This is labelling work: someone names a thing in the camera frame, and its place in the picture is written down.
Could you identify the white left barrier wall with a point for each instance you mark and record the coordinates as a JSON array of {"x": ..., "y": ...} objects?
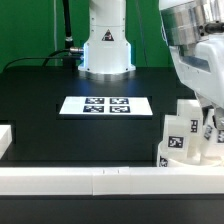
[{"x": 5, "y": 138}]

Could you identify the black vertical cable post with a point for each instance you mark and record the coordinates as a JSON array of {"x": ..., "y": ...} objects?
[{"x": 68, "y": 61}]

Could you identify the white front barrier wall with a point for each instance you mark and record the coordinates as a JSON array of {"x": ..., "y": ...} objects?
[{"x": 111, "y": 181}]

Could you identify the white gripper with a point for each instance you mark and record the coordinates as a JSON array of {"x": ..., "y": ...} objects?
[{"x": 203, "y": 72}]

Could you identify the white marker base plate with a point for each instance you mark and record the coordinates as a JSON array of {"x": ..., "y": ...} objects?
[{"x": 86, "y": 105}]

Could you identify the round white stool seat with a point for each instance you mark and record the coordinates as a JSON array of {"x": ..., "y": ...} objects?
[{"x": 194, "y": 158}]

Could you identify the white barrier wall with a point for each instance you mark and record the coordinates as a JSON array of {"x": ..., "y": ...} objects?
[
  {"x": 5, "y": 138},
  {"x": 111, "y": 181}
]

